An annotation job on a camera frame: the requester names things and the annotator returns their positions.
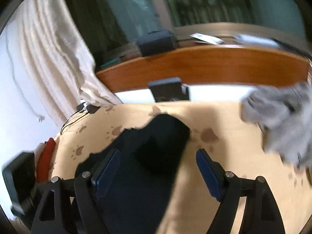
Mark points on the white paper card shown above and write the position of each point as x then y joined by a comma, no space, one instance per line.
206,39

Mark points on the grey garment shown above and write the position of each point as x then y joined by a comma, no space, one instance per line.
284,116

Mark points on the red cloth item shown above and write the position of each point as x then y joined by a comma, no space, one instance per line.
43,157

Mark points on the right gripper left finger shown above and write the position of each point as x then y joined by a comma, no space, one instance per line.
71,206

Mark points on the black box on bed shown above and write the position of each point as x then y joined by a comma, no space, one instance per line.
169,89

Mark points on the dark box on sill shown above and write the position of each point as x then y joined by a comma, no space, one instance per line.
156,42

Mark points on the black power adapter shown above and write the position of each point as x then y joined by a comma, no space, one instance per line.
87,107

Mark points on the left beige curtain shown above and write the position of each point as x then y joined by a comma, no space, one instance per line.
57,59

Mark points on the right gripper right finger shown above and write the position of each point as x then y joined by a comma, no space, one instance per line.
261,213

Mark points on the black knit sweater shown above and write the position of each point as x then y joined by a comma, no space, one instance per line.
140,191

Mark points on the yellow paw print blanket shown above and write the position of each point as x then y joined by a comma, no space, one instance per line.
217,128

